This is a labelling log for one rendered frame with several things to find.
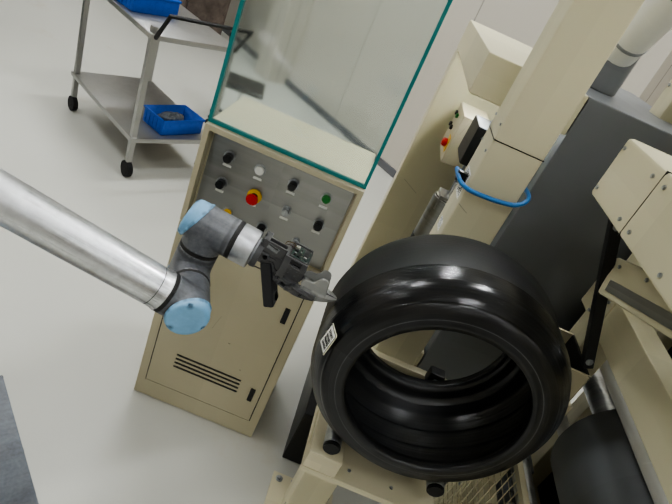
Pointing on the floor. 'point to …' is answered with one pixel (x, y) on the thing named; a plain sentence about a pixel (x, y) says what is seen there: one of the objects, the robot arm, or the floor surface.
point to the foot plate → (277, 488)
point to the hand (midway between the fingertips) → (330, 299)
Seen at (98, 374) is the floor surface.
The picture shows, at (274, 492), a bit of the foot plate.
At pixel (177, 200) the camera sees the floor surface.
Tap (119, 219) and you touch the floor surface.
